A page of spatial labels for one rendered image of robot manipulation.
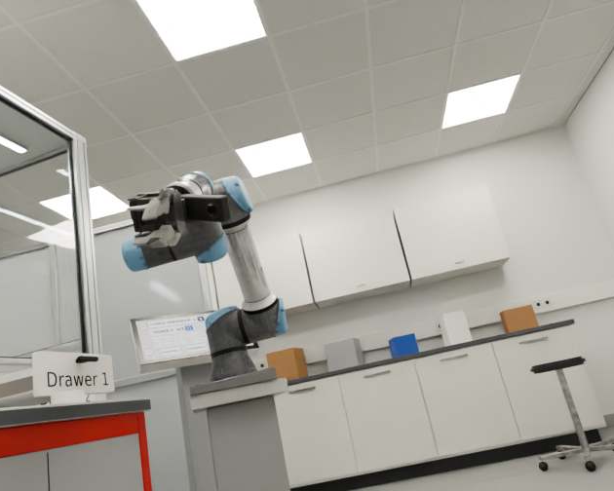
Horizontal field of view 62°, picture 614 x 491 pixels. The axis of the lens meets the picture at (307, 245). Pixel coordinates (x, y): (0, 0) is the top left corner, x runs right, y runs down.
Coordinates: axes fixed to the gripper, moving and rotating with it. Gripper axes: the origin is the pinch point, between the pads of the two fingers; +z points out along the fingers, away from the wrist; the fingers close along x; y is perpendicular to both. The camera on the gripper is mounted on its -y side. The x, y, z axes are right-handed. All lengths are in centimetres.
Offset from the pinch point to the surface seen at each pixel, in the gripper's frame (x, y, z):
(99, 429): -42.6, 21.2, -7.3
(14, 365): -57, 75, -58
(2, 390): -47, 58, -30
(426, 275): -153, -99, -356
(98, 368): -53, 42, -48
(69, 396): -40, 31, -15
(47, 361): -41, 46, -33
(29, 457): -35.4, 24.3, 9.1
